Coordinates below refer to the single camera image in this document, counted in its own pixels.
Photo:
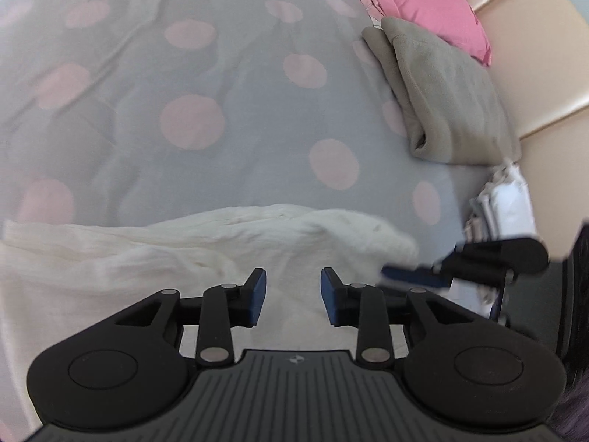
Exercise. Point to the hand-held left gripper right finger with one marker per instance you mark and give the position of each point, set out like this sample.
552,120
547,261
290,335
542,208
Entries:
329,297

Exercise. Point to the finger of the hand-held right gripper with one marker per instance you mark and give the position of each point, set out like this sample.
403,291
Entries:
414,275

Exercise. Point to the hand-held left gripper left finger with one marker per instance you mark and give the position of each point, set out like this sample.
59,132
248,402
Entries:
258,297

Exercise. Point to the white knit garment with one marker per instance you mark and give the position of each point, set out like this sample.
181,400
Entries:
138,267

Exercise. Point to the folded white garment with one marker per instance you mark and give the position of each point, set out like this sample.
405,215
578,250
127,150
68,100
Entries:
504,198

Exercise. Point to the person's dark clothing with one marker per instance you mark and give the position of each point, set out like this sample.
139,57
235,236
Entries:
575,331

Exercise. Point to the folded taupe fleece blanket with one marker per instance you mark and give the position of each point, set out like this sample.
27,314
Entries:
441,96

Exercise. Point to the cream padded headboard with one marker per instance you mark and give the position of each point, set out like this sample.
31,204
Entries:
543,55

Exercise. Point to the grey pink-dotted bed sheet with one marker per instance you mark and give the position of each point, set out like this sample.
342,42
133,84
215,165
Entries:
184,101

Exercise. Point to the pink pillow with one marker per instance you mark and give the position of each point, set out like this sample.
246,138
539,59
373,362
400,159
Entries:
428,4

